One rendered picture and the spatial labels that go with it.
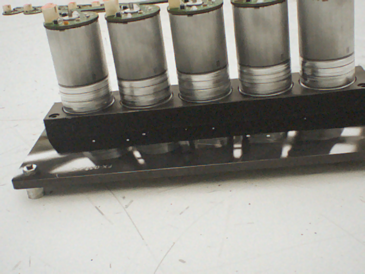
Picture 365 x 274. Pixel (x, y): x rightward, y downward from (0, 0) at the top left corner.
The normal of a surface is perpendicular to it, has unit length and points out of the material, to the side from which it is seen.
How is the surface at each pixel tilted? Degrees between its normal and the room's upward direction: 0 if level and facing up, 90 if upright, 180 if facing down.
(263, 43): 90
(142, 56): 90
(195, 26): 90
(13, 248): 0
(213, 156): 0
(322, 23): 90
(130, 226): 0
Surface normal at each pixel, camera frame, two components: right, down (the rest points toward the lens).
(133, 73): -0.18, 0.43
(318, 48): -0.51, 0.42
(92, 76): 0.48, 0.31
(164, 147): -0.13, -0.90
